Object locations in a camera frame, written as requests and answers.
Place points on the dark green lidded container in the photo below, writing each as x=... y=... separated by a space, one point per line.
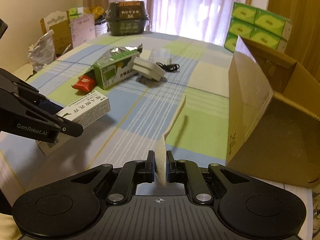
x=126 y=17

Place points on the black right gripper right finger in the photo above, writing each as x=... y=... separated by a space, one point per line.
x=193 y=178

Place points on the pink paper card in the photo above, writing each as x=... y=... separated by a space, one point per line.
x=82 y=29

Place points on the green white carton box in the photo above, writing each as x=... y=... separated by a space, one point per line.
x=110 y=70

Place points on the clear plastic packaging tray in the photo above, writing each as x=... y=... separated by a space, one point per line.
x=160 y=55

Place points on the beige speckled spoon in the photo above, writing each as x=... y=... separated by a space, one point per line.
x=161 y=151

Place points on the white medicine box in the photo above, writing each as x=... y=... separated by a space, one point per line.
x=83 y=111

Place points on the white square night light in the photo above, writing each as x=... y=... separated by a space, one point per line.
x=148 y=69

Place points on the red snack packet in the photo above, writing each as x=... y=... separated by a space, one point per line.
x=85 y=84

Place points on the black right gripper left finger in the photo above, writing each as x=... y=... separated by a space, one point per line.
x=130 y=176

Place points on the crumpled clear plastic bag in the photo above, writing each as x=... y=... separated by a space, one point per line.
x=42 y=52

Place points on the brown die-cut cardboard box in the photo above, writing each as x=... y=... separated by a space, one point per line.
x=58 y=22

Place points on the silver foil bag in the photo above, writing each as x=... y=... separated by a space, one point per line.
x=118 y=53

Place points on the checked tablecloth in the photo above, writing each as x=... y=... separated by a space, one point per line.
x=140 y=112

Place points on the pink curtain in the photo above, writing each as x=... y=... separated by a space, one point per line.
x=204 y=20

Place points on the green tissue pack stack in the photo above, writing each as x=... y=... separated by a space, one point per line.
x=258 y=25

